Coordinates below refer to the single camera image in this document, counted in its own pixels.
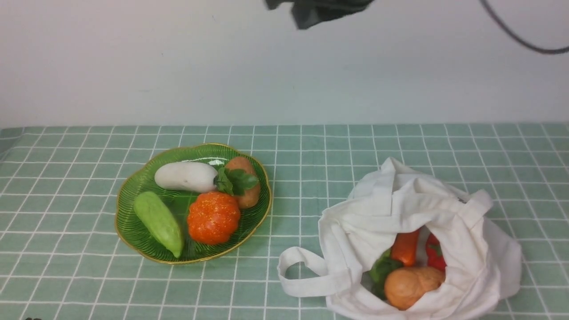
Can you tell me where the white radish with leaves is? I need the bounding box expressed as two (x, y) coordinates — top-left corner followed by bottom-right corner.
(154, 161), (259, 195)

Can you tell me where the brown potato in bowl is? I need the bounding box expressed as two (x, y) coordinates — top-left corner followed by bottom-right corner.
(225, 156), (260, 209)

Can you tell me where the orange carrot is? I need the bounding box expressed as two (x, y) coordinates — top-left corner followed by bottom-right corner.
(390, 229), (421, 267)

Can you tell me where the brown potato in bag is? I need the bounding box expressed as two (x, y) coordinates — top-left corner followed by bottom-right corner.
(384, 267), (446, 310)

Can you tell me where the green checked tablecloth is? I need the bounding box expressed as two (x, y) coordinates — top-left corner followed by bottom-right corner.
(0, 123), (569, 320)

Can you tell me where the black cable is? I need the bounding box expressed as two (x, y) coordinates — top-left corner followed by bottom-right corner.
(479, 0), (569, 55)

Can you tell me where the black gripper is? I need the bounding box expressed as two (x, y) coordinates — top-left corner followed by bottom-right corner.
(265, 0), (373, 30)

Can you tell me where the orange toy pumpkin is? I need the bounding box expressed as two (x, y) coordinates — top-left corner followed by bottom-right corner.
(187, 191), (240, 245)

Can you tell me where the red pepper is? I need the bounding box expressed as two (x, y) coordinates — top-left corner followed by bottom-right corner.
(425, 233), (447, 273)

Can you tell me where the green glass ribbed bowl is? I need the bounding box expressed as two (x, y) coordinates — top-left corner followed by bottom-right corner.
(115, 143), (272, 265)

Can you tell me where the white cloth tote bag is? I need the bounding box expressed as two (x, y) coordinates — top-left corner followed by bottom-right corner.
(277, 158), (522, 320)

